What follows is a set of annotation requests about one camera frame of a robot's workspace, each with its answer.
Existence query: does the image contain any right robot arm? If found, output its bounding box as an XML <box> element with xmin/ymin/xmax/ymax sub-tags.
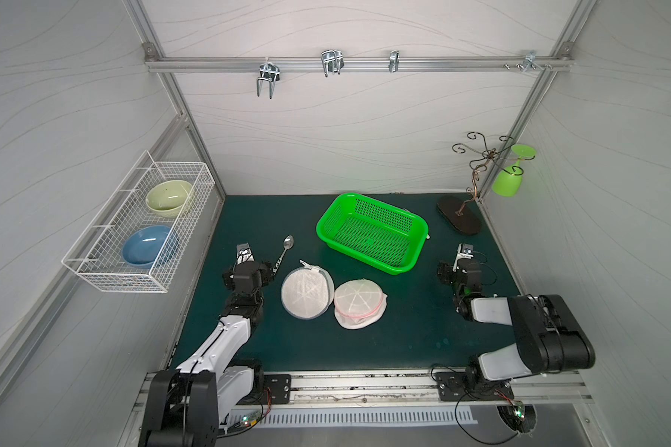
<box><xmin>436</xmin><ymin>258</ymin><xmax>596</xmax><ymax>390</ymax></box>

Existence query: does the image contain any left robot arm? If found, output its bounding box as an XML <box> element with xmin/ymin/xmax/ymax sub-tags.
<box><xmin>138</xmin><ymin>260</ymin><xmax>274</xmax><ymax>446</ymax></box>

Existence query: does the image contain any metal spoon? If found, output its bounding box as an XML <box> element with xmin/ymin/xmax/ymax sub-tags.
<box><xmin>271</xmin><ymin>235</ymin><xmax>294</xmax><ymax>279</ymax></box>

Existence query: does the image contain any green plastic basket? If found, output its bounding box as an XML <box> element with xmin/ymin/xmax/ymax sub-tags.
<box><xmin>316</xmin><ymin>193</ymin><xmax>429</xmax><ymax>276</ymax></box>

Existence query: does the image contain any bronze cup tree stand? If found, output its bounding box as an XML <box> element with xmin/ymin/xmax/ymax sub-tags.
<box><xmin>436</xmin><ymin>131</ymin><xmax>514</xmax><ymax>236</ymax></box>

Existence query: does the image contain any green plastic wine glass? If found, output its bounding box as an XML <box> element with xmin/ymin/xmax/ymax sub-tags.
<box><xmin>492</xmin><ymin>143</ymin><xmax>537</xmax><ymax>197</ymax></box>

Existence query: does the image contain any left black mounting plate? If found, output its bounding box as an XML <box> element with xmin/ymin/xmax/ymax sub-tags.
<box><xmin>252</xmin><ymin>374</ymin><xmax>293</xmax><ymax>405</ymax></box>

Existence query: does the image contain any black mounting plate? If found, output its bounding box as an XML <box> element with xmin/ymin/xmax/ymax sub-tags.
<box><xmin>431</xmin><ymin>370</ymin><xmax>514</xmax><ymax>402</ymax></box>
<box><xmin>252</xmin><ymin>374</ymin><xmax>293</xmax><ymax>405</ymax></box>

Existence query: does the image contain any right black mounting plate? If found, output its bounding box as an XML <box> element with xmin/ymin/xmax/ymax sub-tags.
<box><xmin>431</xmin><ymin>370</ymin><xmax>514</xmax><ymax>402</ymax></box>

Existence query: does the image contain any light green bowl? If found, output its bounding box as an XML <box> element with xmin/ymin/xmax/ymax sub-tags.
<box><xmin>145</xmin><ymin>180</ymin><xmax>195</xmax><ymax>219</ymax></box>

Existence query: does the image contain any blue bowl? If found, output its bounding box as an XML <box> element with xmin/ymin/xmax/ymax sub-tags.
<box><xmin>121</xmin><ymin>225</ymin><xmax>180</xmax><ymax>269</ymax></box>

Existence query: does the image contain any double prong metal hook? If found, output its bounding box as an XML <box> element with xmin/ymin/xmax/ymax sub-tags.
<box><xmin>256</xmin><ymin>61</ymin><xmax>281</xmax><ymax>99</ymax></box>

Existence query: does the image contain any small flat metal hook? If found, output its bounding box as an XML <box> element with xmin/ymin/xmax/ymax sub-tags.
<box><xmin>388</xmin><ymin>50</ymin><xmax>400</xmax><ymax>74</ymax></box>

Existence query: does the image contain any looped metal hook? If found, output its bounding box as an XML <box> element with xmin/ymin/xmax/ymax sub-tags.
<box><xmin>321</xmin><ymin>50</ymin><xmax>345</xmax><ymax>77</ymax></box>

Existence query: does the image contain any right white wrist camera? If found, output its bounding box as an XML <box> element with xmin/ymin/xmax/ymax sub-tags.
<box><xmin>453</xmin><ymin>243</ymin><xmax>475</xmax><ymax>272</ymax></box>

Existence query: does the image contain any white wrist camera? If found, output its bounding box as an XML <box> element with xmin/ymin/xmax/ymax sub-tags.
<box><xmin>453</xmin><ymin>243</ymin><xmax>475</xmax><ymax>272</ymax></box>
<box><xmin>236</xmin><ymin>243</ymin><xmax>255</xmax><ymax>264</ymax></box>

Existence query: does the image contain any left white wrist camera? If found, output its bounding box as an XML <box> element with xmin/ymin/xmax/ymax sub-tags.
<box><xmin>236</xmin><ymin>243</ymin><xmax>255</xmax><ymax>264</ymax></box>

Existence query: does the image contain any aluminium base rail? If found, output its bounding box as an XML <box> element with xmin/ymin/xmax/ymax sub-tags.
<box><xmin>133</xmin><ymin>365</ymin><xmax>594</xmax><ymax>413</ymax></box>

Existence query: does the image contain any white wire wall basket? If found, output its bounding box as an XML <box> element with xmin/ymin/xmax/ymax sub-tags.
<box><xmin>63</xmin><ymin>152</ymin><xmax>215</xmax><ymax>294</ymax></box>

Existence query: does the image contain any white slotted cable duct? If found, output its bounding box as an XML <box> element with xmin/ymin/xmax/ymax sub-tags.
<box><xmin>255</xmin><ymin>406</ymin><xmax>478</xmax><ymax>428</ymax></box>

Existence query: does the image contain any left bundle of cables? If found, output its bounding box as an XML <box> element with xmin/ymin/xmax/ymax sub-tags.
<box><xmin>217</xmin><ymin>384</ymin><xmax>272</xmax><ymax>440</ymax></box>

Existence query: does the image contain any right black cable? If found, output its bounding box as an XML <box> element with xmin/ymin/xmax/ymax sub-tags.
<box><xmin>429</xmin><ymin>364</ymin><xmax>521</xmax><ymax>446</ymax></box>

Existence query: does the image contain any round floor cable port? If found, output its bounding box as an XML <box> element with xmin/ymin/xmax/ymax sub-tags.
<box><xmin>497</xmin><ymin>405</ymin><xmax>538</xmax><ymax>434</ymax></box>

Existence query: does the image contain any aluminium top rail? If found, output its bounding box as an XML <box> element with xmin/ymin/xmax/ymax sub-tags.
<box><xmin>145</xmin><ymin>45</ymin><xmax>575</xmax><ymax>75</ymax></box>

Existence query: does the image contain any right metal rail hook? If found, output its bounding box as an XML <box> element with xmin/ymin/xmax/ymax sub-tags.
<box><xmin>503</xmin><ymin>51</ymin><xmax>554</xmax><ymax>74</ymax></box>

